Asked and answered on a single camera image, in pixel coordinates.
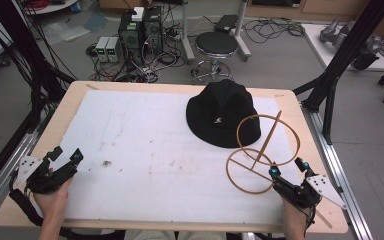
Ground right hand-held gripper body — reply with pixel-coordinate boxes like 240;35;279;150
272;173;348;211

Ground black computer tower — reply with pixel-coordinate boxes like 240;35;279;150
117;11;145;67
142;6;165;56

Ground black flat box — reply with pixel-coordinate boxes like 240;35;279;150
213;13;240;35

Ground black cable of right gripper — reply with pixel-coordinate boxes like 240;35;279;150
304;205;318;235

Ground white metal stand leg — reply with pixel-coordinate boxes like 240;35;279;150
234;0;252;63
179;0;196;65

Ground white platform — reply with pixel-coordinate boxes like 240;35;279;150
301;22;384;73

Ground black sleeved cable of left gripper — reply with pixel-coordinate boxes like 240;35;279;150
7;169;45;228

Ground black frame post with cables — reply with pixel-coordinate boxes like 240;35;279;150
0;0;77;132

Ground grey power supply unit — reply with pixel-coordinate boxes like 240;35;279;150
95;36;111;63
106;36;123;64

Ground white box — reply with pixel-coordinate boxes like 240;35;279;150
131;6;146;23

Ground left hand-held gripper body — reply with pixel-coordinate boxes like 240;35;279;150
15;155;80;195

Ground clear plastic sheet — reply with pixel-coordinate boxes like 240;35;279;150
42;12;110;45

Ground white round table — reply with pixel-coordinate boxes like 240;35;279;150
22;0;80;16

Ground person's left hand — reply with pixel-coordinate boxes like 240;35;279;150
32;177;75;223

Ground tangle of cables by computers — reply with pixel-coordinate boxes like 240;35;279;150
85;42;188;84

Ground black metal frame post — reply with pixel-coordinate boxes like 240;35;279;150
292;0;384;146

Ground white foam mat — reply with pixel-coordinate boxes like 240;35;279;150
47;88;303;225

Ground black round stool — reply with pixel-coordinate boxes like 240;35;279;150
190;31;240;85

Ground black bucket hat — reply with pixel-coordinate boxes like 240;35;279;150
185;78;262;149

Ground person's right hand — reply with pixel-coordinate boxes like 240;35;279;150
280;195;312;232

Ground wooden ring hat stand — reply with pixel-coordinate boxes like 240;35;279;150
225;109;302;196

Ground thin wooden strip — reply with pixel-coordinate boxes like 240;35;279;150
314;208;334;230

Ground tangle of black floor cables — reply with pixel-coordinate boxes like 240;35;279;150
242;15;306;45

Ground aluminium rail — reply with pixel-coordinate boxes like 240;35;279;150
0;109;54;225
301;102;375;240

